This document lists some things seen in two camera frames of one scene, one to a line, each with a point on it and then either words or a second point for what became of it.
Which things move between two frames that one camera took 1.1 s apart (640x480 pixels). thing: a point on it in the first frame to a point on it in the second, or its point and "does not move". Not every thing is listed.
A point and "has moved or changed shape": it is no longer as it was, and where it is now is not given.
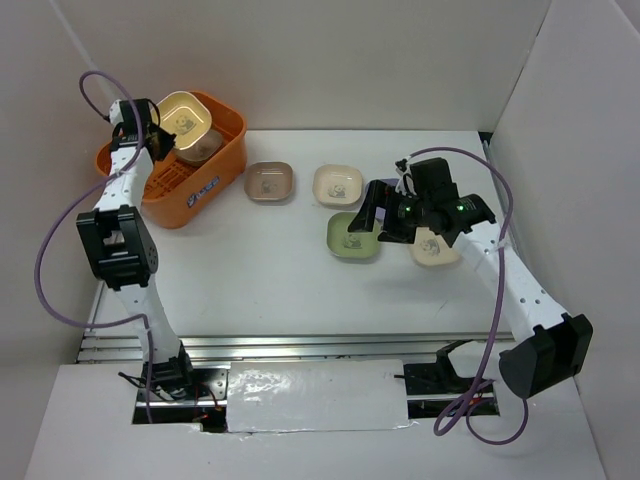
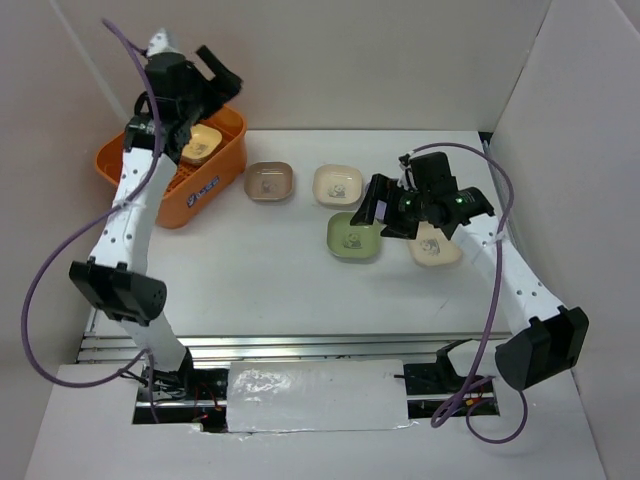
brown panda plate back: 268,180 does not move
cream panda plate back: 337,185 does not move
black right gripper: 379,194 does not move
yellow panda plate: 185,115 has moved or changed shape
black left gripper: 168,142 to 217,95
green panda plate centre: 344,243 does not move
